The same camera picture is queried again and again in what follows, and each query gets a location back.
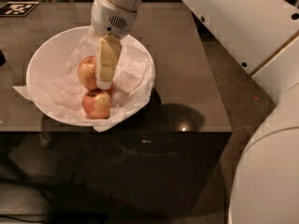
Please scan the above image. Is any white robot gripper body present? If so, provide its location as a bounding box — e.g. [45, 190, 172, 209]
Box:
[91, 0, 137, 38]

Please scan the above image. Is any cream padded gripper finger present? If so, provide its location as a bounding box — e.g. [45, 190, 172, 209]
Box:
[95, 35, 122, 90]

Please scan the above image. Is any red apple with sticker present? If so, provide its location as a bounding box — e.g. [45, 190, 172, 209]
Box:
[77, 56, 97, 91]

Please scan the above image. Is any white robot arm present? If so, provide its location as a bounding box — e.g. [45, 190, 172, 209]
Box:
[181, 0, 299, 224]

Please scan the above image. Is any hidden red apple behind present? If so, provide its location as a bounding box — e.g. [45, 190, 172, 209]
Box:
[106, 84, 114, 97]

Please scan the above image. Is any white bowl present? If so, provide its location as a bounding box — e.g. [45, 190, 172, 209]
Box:
[25, 25, 156, 126]

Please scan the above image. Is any front red yellow apple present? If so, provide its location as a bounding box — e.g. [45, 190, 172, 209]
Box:
[82, 90, 112, 119]

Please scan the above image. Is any white crumpled paper liner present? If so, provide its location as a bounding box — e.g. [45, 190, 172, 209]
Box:
[12, 35, 157, 133]

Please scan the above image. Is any black white fiducial marker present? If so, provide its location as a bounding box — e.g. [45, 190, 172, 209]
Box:
[0, 1, 39, 17]

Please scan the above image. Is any dark object at left edge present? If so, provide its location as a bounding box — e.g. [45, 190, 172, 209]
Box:
[0, 50, 6, 66]

